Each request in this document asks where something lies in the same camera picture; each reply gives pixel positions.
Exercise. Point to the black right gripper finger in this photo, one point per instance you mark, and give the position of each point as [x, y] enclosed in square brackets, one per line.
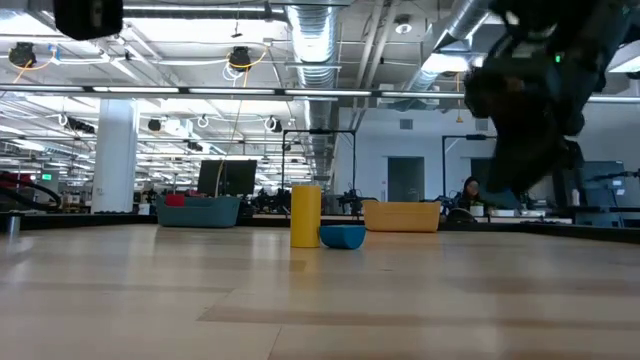
[540, 160]
[507, 160]

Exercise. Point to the blue half cylinder block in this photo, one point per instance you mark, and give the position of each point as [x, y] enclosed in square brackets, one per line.
[342, 236]

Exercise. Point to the yellow cylinder block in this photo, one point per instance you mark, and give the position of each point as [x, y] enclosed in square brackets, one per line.
[305, 215]

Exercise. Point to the grey door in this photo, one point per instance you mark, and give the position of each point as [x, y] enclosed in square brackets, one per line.
[406, 180]
[480, 167]

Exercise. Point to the person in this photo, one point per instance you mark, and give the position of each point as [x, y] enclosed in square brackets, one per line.
[470, 192]

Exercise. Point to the white bottle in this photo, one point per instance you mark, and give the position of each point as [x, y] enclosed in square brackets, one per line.
[575, 198]

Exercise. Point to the dark grey monitor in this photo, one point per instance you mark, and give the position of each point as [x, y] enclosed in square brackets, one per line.
[602, 180]

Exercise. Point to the long ceiling light strip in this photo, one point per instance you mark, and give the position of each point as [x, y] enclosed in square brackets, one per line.
[135, 90]

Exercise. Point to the yellow plastic bin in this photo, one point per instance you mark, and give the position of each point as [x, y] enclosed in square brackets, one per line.
[400, 217]

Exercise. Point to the white column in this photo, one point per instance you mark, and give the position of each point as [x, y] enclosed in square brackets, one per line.
[115, 160]

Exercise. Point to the red cube block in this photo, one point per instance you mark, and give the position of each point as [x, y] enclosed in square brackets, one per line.
[175, 200]

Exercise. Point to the black monitor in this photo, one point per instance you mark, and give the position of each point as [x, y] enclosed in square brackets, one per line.
[235, 177]

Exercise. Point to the dark blue-grey plastic bin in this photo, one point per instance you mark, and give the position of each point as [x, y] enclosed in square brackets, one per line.
[200, 215]

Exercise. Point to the black frame stand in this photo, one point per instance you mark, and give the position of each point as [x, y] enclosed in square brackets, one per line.
[320, 131]
[460, 136]

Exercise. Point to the thin silver spiral duct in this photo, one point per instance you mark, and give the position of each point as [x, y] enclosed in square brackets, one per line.
[450, 35]

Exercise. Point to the black aluminium table frame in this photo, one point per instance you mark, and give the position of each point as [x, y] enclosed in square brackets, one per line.
[60, 220]

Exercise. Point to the wide silver ventilation duct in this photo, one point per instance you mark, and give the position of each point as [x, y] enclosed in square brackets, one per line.
[314, 40]

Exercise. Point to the metal post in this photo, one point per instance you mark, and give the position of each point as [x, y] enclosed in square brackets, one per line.
[13, 225]

